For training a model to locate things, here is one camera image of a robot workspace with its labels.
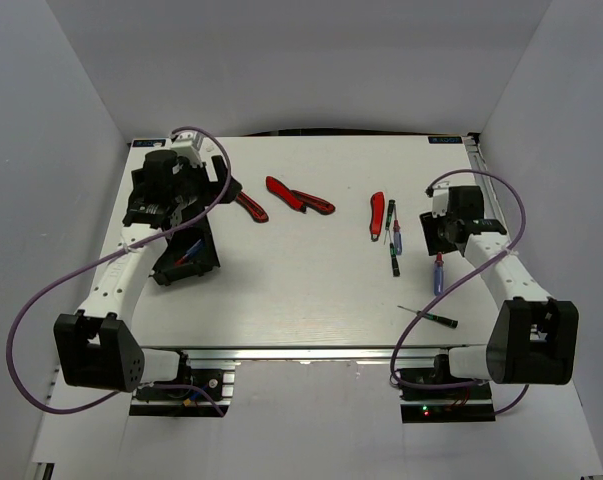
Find red black utility knife left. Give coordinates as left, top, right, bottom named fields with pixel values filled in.
left=235, top=192, right=269, bottom=224

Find green black screwdriver front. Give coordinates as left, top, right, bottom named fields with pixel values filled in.
left=398, top=305, right=459, bottom=329

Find green black screwdriver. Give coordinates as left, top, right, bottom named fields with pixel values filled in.
left=384, top=199, right=396, bottom=243
left=389, top=243, right=400, bottom=277
left=398, top=305, right=459, bottom=329

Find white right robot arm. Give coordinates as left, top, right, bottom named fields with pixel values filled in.
left=420, top=186, right=579, bottom=399

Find red knife right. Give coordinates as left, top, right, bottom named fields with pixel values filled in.
left=369, top=191, right=385, bottom=242

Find red folding knife centre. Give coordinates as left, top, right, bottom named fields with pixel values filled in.
left=265, top=176, right=306, bottom=213

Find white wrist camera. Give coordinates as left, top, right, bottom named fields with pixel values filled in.
left=170, top=129, right=203, bottom=167
left=426, top=181, right=450, bottom=218

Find black compartment tool bin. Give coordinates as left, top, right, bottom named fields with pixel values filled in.
left=131, top=167, right=222, bottom=289

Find green black screwdriver upper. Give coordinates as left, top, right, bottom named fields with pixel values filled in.
left=384, top=199, right=396, bottom=243

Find blue label corner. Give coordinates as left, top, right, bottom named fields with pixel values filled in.
left=131, top=139, right=166, bottom=148
left=427, top=135, right=463, bottom=145

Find green black screwdriver lower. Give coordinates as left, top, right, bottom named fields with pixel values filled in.
left=389, top=243, right=400, bottom=277

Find small blue handle screwdriver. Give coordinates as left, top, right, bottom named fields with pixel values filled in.
left=393, top=219, right=402, bottom=256

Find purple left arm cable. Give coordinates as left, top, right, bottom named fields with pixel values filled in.
left=6, top=126, right=232, bottom=417

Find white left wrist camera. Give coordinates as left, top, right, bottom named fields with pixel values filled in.
left=170, top=129, right=203, bottom=167

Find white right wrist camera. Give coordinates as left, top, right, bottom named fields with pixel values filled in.
left=426, top=181, right=450, bottom=218

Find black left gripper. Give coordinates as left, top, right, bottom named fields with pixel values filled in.
left=170, top=156, right=240, bottom=210

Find blue label left corner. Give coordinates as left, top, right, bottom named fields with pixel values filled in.
left=131, top=139, right=166, bottom=148

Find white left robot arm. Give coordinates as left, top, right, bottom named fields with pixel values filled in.
left=53, top=149, right=242, bottom=399

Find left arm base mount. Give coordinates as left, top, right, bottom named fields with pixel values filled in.
left=129, top=352, right=236, bottom=418

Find blue label right corner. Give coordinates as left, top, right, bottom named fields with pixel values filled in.
left=427, top=135, right=463, bottom=145

